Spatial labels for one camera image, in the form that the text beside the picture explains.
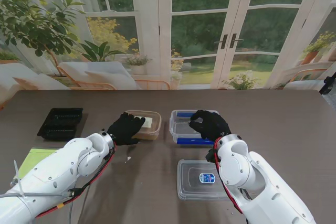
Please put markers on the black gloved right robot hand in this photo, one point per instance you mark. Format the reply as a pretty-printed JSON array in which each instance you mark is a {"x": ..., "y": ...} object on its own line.
[{"x": 210, "y": 124}]

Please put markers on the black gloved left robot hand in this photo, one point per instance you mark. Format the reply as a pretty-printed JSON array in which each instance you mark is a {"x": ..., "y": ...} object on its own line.
[{"x": 123, "y": 129}]

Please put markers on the clear box with blue clips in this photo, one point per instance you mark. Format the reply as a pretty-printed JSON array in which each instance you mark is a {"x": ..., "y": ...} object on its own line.
[{"x": 181, "y": 129}]

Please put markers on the brown kraft paper container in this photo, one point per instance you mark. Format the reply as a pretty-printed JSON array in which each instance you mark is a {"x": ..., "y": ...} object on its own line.
[{"x": 153, "y": 135}]

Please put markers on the clear lid with white label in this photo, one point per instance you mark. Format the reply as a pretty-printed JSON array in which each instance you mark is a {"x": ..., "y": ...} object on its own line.
[{"x": 155, "y": 121}]

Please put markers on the black plastic tray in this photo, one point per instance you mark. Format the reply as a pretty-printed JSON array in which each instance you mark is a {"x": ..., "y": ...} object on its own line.
[{"x": 60, "y": 124}]

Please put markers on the clear lid with green label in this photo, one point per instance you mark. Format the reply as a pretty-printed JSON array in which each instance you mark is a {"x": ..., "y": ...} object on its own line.
[{"x": 34, "y": 158}]

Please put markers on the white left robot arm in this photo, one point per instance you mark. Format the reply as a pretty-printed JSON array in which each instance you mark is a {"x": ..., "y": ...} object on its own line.
[{"x": 52, "y": 176}]

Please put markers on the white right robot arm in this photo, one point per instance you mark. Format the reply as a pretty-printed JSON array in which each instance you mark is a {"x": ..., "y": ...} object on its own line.
[{"x": 252, "y": 182}]

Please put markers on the small white scrap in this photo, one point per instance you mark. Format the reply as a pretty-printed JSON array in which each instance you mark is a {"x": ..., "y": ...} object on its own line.
[{"x": 128, "y": 159}]

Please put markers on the clear lid with blue label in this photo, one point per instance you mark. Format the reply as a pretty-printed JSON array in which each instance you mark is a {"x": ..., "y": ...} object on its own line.
[{"x": 189, "y": 182}]

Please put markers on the printed garden backdrop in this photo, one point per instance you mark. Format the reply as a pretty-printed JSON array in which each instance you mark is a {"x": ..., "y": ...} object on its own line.
[{"x": 199, "y": 24}]

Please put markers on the black tripod stand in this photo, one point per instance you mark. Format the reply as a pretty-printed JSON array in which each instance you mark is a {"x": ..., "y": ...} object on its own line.
[{"x": 326, "y": 85}]

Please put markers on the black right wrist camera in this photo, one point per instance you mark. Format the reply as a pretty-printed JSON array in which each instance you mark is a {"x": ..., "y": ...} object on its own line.
[{"x": 210, "y": 155}]

